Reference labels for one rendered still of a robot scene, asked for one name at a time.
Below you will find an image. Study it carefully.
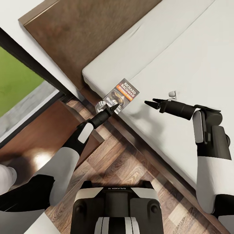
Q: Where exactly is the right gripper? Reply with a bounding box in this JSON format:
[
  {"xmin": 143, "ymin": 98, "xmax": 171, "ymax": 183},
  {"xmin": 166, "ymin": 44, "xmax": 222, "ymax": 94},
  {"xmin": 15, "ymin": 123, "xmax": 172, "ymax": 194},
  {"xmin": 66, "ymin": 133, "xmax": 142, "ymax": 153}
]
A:
[{"xmin": 144, "ymin": 98, "xmax": 185, "ymax": 117}]

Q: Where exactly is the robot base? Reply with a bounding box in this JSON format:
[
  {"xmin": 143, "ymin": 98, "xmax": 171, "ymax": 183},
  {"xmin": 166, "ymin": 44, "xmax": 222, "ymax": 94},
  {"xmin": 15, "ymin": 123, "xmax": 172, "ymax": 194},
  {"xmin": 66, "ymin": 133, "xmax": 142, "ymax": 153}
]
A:
[{"xmin": 70, "ymin": 181, "xmax": 164, "ymax": 234}]

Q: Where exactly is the hardback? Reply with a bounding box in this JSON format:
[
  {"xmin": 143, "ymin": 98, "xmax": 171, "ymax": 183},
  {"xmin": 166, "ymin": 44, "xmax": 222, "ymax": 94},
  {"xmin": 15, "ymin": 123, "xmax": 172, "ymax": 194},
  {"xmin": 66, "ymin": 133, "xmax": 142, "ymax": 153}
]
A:
[{"xmin": 103, "ymin": 78, "xmax": 139, "ymax": 114}]

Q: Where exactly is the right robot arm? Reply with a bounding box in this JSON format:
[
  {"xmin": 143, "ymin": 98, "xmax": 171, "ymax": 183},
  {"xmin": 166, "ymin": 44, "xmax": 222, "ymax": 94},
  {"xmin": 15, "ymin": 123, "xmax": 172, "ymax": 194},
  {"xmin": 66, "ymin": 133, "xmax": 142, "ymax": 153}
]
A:
[{"xmin": 144, "ymin": 90, "xmax": 234, "ymax": 234}]

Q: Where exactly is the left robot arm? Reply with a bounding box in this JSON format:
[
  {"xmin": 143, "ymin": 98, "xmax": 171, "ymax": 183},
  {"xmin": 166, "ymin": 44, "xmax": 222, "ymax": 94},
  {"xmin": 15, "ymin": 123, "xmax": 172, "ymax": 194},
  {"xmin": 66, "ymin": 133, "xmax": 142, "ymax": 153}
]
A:
[{"xmin": 0, "ymin": 101, "xmax": 119, "ymax": 234}]

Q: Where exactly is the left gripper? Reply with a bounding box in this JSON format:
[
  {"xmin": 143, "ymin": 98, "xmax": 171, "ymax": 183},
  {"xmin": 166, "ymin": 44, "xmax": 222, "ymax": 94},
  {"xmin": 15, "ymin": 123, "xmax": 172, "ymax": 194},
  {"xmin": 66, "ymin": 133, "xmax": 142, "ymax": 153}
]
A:
[{"xmin": 95, "ymin": 104, "xmax": 119, "ymax": 124}]

